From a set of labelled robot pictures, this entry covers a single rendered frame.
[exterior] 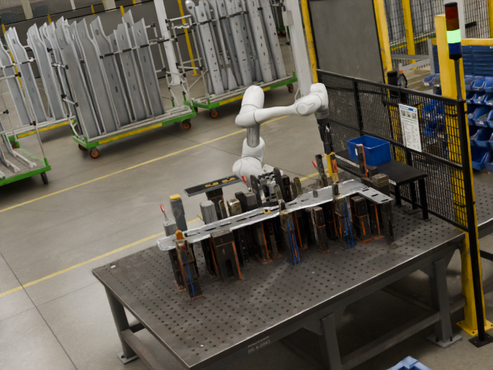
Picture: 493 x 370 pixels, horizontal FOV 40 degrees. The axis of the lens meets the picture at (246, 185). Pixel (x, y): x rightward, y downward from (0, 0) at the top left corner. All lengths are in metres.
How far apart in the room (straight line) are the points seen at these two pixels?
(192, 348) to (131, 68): 8.21
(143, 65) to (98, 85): 0.91
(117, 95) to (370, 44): 5.69
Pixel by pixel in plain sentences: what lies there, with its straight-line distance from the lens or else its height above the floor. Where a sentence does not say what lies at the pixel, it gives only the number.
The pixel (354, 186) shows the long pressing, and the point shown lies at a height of 1.00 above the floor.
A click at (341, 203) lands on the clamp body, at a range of 4.11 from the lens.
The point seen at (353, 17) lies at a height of 1.77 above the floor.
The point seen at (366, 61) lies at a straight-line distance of 6.64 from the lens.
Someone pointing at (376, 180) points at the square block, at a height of 1.05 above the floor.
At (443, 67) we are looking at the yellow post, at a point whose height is 1.71.
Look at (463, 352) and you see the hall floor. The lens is 4.44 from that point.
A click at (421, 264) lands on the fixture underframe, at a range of 4.16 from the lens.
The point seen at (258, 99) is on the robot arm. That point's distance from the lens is 4.52.
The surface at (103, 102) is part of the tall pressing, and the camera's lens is 10.97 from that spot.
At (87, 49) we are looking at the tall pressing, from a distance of 10.90.
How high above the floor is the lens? 2.51
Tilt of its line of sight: 18 degrees down
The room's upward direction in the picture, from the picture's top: 12 degrees counter-clockwise
